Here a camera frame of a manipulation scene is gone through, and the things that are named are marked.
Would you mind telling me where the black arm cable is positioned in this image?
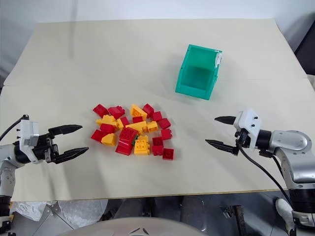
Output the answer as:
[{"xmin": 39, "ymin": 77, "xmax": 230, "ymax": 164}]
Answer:
[
  {"xmin": 238, "ymin": 147, "xmax": 295, "ymax": 211},
  {"xmin": 0, "ymin": 115, "xmax": 28, "ymax": 140}
]

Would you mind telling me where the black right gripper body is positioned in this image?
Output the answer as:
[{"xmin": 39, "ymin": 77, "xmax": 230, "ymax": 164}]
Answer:
[{"xmin": 234, "ymin": 128, "xmax": 251, "ymax": 150}]

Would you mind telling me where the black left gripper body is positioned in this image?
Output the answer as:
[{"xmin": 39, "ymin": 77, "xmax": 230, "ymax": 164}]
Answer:
[{"xmin": 33, "ymin": 133, "xmax": 60, "ymax": 165}]

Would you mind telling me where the white rounded object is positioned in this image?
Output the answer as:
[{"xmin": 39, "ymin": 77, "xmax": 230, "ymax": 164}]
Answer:
[{"xmin": 275, "ymin": 197, "xmax": 295, "ymax": 223}]

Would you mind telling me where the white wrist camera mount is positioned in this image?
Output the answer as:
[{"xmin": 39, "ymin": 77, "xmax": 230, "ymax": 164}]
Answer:
[
  {"xmin": 19, "ymin": 114, "xmax": 40, "ymax": 163},
  {"xmin": 233, "ymin": 109, "xmax": 262, "ymax": 149}
]

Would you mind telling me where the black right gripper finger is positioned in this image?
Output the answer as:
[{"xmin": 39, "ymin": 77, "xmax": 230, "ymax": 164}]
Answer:
[
  {"xmin": 205, "ymin": 139, "xmax": 240, "ymax": 156},
  {"xmin": 214, "ymin": 115, "xmax": 237, "ymax": 126}
]

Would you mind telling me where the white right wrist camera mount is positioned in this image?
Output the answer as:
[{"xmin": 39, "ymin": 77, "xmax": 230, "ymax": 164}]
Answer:
[{"xmin": 233, "ymin": 109, "xmax": 262, "ymax": 149}]

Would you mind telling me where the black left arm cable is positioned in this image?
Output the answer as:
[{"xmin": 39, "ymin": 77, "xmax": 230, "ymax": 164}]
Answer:
[{"xmin": 0, "ymin": 115, "xmax": 28, "ymax": 140}]

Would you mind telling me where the red plastic building brick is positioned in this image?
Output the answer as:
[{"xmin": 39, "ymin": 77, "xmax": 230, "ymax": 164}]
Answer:
[
  {"xmin": 119, "ymin": 126, "xmax": 139, "ymax": 142},
  {"xmin": 115, "ymin": 139, "xmax": 135, "ymax": 156}
]

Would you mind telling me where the green plastic storage bin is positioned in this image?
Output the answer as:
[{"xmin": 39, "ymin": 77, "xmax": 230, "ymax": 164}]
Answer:
[{"xmin": 175, "ymin": 44, "xmax": 223, "ymax": 101}]

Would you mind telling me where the white crumpled plastic sheet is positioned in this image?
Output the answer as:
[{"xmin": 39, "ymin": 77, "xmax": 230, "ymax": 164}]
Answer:
[{"xmin": 11, "ymin": 200, "xmax": 109, "ymax": 231}]

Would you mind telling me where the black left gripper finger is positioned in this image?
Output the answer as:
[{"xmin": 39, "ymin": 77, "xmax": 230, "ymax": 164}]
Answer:
[
  {"xmin": 48, "ymin": 124, "xmax": 83, "ymax": 137},
  {"xmin": 56, "ymin": 147, "xmax": 90, "ymax": 164}
]

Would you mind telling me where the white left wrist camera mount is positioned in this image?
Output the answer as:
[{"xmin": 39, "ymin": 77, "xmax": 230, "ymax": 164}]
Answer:
[{"xmin": 19, "ymin": 114, "xmax": 40, "ymax": 163}]

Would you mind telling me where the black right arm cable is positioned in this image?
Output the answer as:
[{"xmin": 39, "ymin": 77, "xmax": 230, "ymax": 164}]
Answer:
[{"xmin": 238, "ymin": 147, "xmax": 295, "ymax": 211}]

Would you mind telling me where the rusty metal bar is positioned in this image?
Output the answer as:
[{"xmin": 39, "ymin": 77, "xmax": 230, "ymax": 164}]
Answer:
[{"xmin": 232, "ymin": 205, "xmax": 248, "ymax": 236}]

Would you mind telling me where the black furniture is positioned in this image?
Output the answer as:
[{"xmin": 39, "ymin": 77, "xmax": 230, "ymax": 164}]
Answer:
[{"xmin": 280, "ymin": 0, "xmax": 315, "ymax": 76}]

